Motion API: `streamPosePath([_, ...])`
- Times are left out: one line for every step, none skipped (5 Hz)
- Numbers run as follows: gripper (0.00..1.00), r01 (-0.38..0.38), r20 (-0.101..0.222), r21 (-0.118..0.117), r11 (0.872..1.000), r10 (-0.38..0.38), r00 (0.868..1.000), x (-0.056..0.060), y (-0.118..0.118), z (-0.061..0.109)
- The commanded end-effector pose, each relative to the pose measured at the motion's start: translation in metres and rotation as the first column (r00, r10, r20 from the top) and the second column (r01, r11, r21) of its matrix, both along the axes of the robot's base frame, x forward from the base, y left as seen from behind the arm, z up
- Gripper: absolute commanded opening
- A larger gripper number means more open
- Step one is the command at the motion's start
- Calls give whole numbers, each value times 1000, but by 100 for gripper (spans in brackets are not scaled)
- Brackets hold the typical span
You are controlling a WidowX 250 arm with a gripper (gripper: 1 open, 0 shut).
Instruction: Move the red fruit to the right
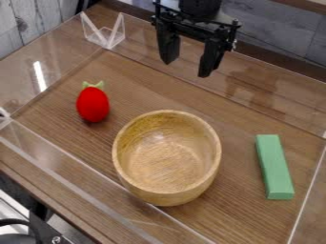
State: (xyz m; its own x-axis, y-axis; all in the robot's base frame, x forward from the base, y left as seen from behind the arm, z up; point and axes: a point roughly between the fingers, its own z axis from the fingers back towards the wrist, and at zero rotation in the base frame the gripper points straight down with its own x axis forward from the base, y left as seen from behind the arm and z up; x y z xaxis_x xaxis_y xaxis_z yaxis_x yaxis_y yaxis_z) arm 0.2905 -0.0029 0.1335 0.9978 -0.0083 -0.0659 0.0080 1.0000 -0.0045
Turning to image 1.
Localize clear acrylic tray enclosure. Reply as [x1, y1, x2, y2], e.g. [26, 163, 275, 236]
[0, 17, 326, 244]

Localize red felt strawberry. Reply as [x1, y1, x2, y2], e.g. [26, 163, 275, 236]
[77, 81, 112, 123]

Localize black cable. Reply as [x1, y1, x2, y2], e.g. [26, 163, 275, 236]
[0, 217, 33, 236]

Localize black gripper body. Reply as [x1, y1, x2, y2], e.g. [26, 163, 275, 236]
[153, 0, 242, 51]

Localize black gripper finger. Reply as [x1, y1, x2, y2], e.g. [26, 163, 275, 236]
[157, 20, 181, 64]
[200, 38, 225, 78]

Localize wooden bowl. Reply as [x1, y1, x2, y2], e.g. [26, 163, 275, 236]
[113, 110, 222, 206]

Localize green rectangular block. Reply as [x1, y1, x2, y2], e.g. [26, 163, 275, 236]
[257, 134, 296, 200]

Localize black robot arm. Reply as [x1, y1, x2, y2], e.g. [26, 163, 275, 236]
[152, 0, 242, 78]

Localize black metal bracket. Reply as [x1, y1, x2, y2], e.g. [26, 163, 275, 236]
[29, 213, 74, 244]

